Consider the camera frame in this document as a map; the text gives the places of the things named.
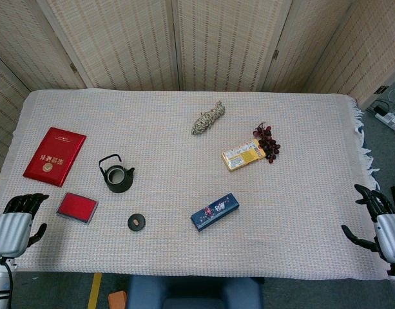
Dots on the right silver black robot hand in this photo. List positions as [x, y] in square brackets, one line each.
[390, 235]

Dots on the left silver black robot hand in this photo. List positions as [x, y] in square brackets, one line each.
[10, 231]

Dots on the black teapot lid wooden knob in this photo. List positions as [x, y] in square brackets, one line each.
[136, 222]

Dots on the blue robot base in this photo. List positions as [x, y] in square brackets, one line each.
[194, 294]

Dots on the red ink pad box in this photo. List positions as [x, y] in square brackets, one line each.
[77, 207]

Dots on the red certificate book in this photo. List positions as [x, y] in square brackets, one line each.
[55, 154]

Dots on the yellow floor tape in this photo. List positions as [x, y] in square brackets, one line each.
[94, 291]

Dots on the white power strip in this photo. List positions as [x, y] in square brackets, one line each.
[390, 119]

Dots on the woven folding screen panel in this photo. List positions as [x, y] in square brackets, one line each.
[368, 48]
[26, 42]
[120, 42]
[4, 112]
[310, 38]
[226, 42]

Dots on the orange block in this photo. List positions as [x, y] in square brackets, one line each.
[117, 300]

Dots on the brass screen hinge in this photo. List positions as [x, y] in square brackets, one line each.
[381, 89]
[73, 67]
[275, 54]

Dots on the dark red grape bunch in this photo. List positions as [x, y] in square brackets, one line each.
[268, 143]

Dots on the yellow printed box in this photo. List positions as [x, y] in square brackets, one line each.
[244, 156]

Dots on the beige waffle weave tablecloth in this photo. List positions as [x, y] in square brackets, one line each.
[184, 241]

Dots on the dark blue printed box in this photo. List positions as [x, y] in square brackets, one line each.
[215, 211]

